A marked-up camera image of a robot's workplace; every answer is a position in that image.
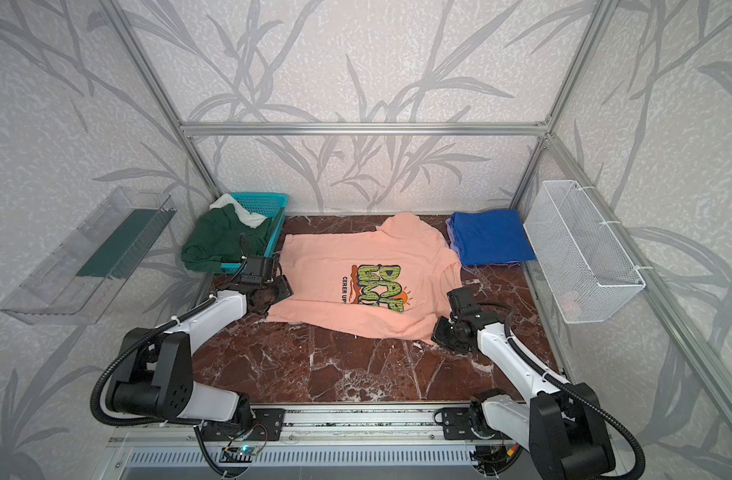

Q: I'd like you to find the pink graphic t-shirt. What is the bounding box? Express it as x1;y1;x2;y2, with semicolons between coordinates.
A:
268;213;462;342

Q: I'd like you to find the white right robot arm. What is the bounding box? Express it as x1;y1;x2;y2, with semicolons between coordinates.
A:
432;287;616;479

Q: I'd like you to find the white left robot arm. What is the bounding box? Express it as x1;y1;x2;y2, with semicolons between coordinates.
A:
90;275;293;428

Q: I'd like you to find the dark green t-shirt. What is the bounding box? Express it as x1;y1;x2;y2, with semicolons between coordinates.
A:
181;205;270;273

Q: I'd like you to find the white t-shirt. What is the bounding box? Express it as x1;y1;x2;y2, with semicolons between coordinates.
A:
209;194;267;229

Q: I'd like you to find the purple folded t-shirt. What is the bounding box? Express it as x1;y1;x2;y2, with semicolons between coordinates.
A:
449;233;462;259

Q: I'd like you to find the teal plastic laundry basket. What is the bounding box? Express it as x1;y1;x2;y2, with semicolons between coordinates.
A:
210;192;289;257

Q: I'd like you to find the blue folded t-shirt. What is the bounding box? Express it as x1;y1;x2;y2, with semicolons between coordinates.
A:
446;210;536;266

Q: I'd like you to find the green circuit board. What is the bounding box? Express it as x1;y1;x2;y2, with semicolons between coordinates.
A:
220;445;265;464

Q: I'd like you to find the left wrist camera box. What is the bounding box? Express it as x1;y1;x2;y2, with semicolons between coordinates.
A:
236;255;279;286

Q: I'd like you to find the right black corrugated cable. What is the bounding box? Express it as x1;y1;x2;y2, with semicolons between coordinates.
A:
479;301;647;480

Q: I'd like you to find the white wire mesh basket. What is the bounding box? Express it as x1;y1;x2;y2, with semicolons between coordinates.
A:
524;180;646;324

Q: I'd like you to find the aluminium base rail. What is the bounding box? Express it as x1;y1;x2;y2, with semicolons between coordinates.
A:
93;402;519;479

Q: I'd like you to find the clear plastic wall shelf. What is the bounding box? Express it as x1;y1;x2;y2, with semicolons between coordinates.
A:
0;187;177;326

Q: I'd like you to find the aluminium frame crossbar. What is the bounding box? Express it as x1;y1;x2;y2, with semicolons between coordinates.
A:
180;122;547;137

